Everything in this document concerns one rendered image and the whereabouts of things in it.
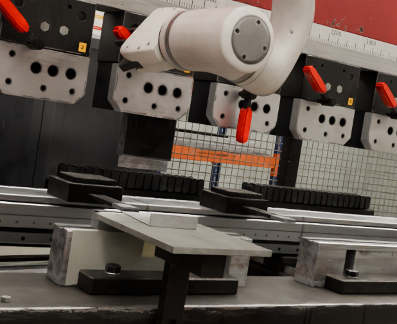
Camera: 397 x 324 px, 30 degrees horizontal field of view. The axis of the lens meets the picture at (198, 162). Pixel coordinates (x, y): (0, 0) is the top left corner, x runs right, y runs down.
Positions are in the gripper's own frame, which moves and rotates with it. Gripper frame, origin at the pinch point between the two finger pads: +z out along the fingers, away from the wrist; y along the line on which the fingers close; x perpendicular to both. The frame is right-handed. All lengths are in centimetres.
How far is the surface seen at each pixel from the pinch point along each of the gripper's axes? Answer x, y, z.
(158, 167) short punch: 22.4, 8.5, 7.8
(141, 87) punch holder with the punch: 7.9, 2.6, 3.4
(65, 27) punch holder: -8.3, 5.5, 3.8
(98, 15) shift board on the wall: 130, -179, 475
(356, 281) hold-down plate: 70, -4, -1
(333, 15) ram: 28.1, -37.8, 3.8
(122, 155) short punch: 15.1, 12.0, 7.1
